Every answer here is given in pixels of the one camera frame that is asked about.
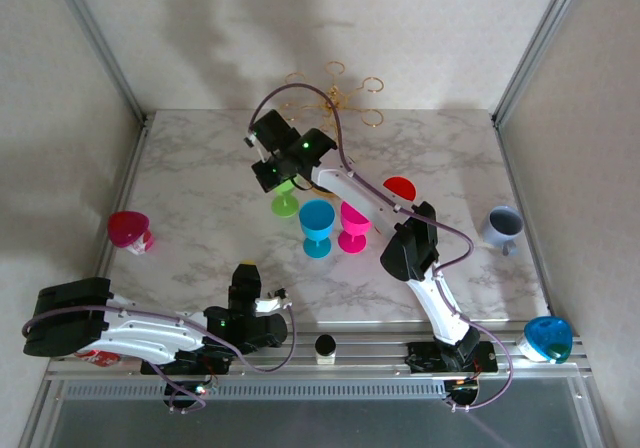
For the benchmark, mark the green wine glass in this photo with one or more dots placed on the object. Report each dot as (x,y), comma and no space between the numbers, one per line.
(285,208)

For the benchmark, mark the blue wine glass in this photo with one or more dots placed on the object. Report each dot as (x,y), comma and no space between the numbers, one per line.
(316,218)

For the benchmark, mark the pink wine glass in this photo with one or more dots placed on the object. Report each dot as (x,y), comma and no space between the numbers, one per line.
(352,223)

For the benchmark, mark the red wine glass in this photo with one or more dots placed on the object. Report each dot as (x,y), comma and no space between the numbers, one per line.
(400,187)

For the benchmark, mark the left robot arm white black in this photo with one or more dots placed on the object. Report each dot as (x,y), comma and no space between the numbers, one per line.
(140,330)

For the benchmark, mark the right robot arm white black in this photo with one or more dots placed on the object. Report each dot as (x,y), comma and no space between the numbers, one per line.
(440,303)

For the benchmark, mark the black white cylinder device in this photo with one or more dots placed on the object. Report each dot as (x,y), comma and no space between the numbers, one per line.
(325,345)

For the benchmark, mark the vented metal strip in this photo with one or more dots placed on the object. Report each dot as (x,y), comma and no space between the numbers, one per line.
(300,390)

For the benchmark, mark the pink lidded yoghurt cup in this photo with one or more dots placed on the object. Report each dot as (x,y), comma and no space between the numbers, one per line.
(127,225)

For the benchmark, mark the red white package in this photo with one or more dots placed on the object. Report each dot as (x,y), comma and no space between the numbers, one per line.
(97,358)

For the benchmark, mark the grey mug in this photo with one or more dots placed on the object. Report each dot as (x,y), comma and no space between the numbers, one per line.
(492,235)

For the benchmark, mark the blue lidded cup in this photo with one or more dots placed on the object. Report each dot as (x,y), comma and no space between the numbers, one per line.
(545,333)

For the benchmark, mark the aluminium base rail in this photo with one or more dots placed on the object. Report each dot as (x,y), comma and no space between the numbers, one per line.
(370,368)

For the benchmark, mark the aluminium table side rail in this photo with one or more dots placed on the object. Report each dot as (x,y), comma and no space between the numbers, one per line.
(135,153)

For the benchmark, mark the aluminium frame post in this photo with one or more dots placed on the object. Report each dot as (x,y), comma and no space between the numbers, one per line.
(540,43)
(100,48)

